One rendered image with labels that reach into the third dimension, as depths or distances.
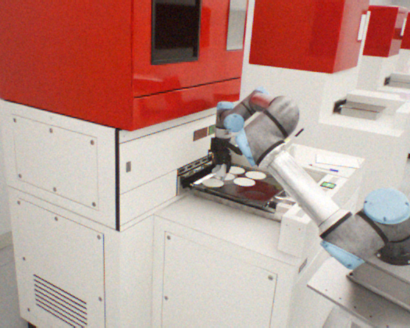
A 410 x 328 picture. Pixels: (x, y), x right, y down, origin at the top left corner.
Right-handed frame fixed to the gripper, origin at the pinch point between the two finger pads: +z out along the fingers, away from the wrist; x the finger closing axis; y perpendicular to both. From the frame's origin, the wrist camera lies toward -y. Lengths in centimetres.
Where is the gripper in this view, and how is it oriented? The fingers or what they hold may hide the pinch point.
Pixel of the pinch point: (222, 178)
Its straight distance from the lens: 194.4
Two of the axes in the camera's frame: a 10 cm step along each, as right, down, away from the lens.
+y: -8.6, 1.3, -4.9
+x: 5.1, 3.3, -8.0
